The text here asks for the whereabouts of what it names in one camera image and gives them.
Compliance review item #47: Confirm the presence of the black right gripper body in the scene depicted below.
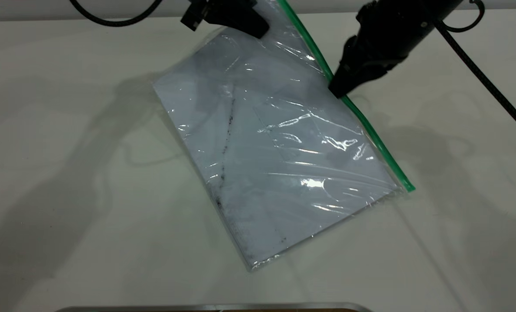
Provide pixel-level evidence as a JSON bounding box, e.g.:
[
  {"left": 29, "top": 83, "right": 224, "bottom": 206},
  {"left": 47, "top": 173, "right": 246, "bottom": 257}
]
[{"left": 340, "top": 0, "right": 463, "bottom": 73}]

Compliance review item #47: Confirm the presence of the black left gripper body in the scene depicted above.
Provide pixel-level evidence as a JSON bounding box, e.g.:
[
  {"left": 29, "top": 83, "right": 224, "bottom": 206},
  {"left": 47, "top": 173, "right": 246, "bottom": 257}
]
[{"left": 190, "top": 0, "right": 259, "bottom": 14}]

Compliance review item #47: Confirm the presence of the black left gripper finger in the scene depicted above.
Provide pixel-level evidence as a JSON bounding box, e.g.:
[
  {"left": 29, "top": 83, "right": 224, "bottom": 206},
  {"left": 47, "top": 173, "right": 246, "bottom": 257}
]
[
  {"left": 180, "top": 6, "right": 211, "bottom": 32},
  {"left": 210, "top": 6, "right": 271, "bottom": 39}
]

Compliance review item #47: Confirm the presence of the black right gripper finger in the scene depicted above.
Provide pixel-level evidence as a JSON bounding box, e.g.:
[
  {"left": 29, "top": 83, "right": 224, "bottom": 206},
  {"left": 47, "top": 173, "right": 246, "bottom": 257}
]
[
  {"left": 357, "top": 66, "right": 392, "bottom": 88},
  {"left": 328, "top": 64, "right": 372, "bottom": 100}
]

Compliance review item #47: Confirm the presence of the clear plastic green-zip bag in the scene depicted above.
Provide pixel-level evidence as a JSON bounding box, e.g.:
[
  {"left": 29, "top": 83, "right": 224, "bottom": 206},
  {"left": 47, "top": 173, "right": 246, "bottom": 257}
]
[{"left": 153, "top": 0, "right": 416, "bottom": 272}]

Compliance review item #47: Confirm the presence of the grey metal rim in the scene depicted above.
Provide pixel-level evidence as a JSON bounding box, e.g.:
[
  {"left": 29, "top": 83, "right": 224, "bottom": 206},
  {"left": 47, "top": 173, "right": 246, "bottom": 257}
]
[{"left": 56, "top": 302, "right": 373, "bottom": 312}]

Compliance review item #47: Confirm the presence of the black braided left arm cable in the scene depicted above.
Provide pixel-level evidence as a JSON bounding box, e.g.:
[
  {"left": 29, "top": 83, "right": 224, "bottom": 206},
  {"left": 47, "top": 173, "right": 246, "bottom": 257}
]
[{"left": 69, "top": 0, "right": 164, "bottom": 28}]

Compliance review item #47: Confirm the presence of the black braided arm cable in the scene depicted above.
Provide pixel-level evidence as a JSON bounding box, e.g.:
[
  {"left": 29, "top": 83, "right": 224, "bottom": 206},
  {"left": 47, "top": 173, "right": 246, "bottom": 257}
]
[
  {"left": 69, "top": 0, "right": 164, "bottom": 28},
  {"left": 433, "top": 0, "right": 516, "bottom": 144}
]

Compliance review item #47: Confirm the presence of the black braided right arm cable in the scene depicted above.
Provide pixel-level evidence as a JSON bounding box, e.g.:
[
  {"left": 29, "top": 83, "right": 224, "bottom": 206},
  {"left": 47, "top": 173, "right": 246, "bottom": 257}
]
[{"left": 433, "top": 0, "right": 516, "bottom": 144}]

